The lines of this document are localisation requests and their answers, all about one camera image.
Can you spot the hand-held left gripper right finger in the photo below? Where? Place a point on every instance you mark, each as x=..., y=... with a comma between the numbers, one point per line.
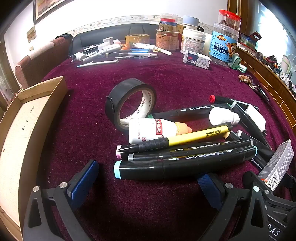
x=207, y=185

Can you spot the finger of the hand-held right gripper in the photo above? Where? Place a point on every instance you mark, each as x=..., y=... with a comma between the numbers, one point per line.
x=253, y=179
x=290, y=179

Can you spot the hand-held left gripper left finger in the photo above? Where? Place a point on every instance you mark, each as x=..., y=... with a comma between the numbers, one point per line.
x=84, y=182

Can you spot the grey packet red base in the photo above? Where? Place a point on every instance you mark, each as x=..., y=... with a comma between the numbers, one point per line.
x=277, y=162

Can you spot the black marker cyan ends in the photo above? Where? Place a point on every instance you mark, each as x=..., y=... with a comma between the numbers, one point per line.
x=185, y=165

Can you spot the black marker grey ends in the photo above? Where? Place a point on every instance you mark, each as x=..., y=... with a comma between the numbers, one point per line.
x=196, y=149

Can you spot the black marker pink ends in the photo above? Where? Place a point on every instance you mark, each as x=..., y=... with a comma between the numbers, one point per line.
x=119, y=151

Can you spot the yellow pen black grip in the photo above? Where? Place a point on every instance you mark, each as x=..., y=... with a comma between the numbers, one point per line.
x=194, y=136

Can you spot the black marker pale green band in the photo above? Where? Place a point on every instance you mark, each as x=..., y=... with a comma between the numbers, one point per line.
x=247, y=120

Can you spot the brown cardboard box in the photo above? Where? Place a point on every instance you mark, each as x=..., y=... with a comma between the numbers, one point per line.
x=20, y=143

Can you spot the black marker green ends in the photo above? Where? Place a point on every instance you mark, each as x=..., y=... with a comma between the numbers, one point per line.
x=185, y=111

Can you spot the black marker red ends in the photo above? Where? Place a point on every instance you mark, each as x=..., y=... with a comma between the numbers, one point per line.
x=216, y=99

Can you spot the white eraser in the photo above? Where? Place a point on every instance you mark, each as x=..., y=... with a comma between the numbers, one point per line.
x=256, y=118

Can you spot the small white bottle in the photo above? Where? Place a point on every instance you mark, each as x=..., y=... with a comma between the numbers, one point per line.
x=222, y=115

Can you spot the white glue bottle orange cap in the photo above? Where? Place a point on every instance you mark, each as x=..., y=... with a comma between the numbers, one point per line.
x=148, y=129

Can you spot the bunch of keys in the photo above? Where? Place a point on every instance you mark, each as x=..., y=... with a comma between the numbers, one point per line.
x=260, y=91

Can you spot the black tape roll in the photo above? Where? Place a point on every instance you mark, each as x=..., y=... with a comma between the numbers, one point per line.
x=120, y=92

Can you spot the small brown toy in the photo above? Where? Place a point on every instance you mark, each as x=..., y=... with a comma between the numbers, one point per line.
x=245, y=79

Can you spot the long white pen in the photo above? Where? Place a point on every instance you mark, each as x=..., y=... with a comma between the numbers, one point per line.
x=99, y=63

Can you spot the white round bottle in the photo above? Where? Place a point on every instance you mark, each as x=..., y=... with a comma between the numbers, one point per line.
x=79, y=56

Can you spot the small white carton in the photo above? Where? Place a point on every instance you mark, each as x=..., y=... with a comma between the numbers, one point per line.
x=196, y=59

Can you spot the brown armchair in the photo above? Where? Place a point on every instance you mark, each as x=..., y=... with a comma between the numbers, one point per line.
x=44, y=60

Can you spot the clear jar blue label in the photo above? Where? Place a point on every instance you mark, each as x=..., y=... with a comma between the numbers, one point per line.
x=223, y=46

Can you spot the blue pen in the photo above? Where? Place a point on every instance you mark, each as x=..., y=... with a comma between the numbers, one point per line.
x=140, y=50

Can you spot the black leather sofa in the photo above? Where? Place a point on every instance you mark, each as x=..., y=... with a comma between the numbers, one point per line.
x=92, y=38

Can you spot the white plastic jar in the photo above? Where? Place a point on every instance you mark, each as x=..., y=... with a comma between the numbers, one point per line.
x=193, y=41

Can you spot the white tube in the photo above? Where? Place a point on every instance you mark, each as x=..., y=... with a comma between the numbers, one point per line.
x=145, y=45

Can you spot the orange label jar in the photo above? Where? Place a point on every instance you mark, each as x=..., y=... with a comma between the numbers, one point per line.
x=166, y=40

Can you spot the yellow packing tape roll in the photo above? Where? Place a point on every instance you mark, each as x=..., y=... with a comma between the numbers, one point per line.
x=137, y=39

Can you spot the grey blue tape roll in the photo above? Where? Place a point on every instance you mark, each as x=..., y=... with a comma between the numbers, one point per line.
x=190, y=21

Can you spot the clear jar blue red lid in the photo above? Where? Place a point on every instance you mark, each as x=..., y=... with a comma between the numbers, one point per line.
x=168, y=22

